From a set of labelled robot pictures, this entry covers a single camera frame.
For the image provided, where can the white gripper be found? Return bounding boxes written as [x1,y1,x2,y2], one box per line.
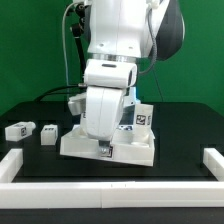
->
[85,86,125,157]

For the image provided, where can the white square table top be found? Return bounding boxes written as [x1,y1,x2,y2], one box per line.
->
[60,125,155,166]

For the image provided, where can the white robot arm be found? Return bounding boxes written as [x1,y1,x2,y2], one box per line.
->
[84,0,185,157]

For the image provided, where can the white U-shaped fence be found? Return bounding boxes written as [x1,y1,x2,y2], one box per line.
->
[0,148,224,209]

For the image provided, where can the black cable at base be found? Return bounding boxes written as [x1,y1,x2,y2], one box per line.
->
[34,85,88,102]

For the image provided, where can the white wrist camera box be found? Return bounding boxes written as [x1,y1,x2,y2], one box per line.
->
[84,59,137,89]

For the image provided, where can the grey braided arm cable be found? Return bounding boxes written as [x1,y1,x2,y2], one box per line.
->
[138,0,161,75]

